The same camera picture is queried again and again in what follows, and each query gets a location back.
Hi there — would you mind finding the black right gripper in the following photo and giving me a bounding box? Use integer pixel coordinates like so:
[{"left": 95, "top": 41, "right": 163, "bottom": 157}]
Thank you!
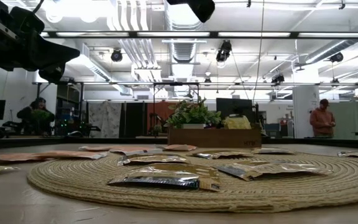
[{"left": 166, "top": 0, "right": 216, "bottom": 24}]

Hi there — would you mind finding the person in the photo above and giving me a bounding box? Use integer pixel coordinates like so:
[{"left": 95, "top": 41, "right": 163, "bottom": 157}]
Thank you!
[
  {"left": 16, "top": 96, "right": 56, "bottom": 136},
  {"left": 309, "top": 98, "right": 337, "bottom": 139}
]

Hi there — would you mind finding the small background plant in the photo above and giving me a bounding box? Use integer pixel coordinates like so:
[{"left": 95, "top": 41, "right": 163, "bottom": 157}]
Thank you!
[{"left": 31, "top": 109, "right": 55, "bottom": 123}]

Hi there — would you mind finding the black overhead rig beam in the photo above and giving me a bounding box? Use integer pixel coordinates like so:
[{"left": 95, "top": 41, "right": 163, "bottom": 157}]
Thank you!
[{"left": 39, "top": 30, "right": 358, "bottom": 39}]

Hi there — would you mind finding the grey patterned curtain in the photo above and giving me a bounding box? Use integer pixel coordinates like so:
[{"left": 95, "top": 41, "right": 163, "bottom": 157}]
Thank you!
[{"left": 87, "top": 101, "right": 123, "bottom": 139}]

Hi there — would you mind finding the black panel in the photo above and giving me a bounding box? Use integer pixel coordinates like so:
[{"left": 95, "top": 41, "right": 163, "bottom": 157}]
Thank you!
[{"left": 124, "top": 101, "right": 149, "bottom": 138}]

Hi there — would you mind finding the orange panel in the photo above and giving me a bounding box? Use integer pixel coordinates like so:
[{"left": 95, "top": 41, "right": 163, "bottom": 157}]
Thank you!
[{"left": 147, "top": 101, "right": 177, "bottom": 127}]

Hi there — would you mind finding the round woven placemat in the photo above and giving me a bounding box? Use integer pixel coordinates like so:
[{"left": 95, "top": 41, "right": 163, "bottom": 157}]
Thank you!
[{"left": 26, "top": 152, "right": 358, "bottom": 214}]

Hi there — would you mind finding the brown wooden organizer box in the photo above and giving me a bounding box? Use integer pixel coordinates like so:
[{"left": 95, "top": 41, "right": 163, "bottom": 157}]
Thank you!
[{"left": 167, "top": 127, "right": 263, "bottom": 149}]

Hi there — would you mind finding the silver packet behind front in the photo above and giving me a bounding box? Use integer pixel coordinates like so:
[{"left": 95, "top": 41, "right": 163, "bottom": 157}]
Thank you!
[{"left": 117, "top": 153, "right": 191, "bottom": 167}]

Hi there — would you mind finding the teal background cabinet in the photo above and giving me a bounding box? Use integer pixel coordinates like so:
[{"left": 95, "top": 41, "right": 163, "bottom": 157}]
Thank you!
[{"left": 263, "top": 123, "right": 293, "bottom": 138}]

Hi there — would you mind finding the white pillar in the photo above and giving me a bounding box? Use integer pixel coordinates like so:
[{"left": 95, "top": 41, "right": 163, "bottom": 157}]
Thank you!
[{"left": 291, "top": 85, "right": 322, "bottom": 139}]

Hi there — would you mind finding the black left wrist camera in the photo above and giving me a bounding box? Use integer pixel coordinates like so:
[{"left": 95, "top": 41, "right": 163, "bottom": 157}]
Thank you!
[{"left": 9, "top": 5, "right": 45, "bottom": 34}]

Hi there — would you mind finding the thin hanging cable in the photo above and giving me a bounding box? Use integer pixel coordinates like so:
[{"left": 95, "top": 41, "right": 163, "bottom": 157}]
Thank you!
[{"left": 252, "top": 0, "right": 265, "bottom": 104}]

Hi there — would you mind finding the black metal table frame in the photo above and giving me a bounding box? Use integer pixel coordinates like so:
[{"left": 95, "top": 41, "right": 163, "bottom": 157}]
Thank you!
[{"left": 0, "top": 136, "right": 358, "bottom": 151}]

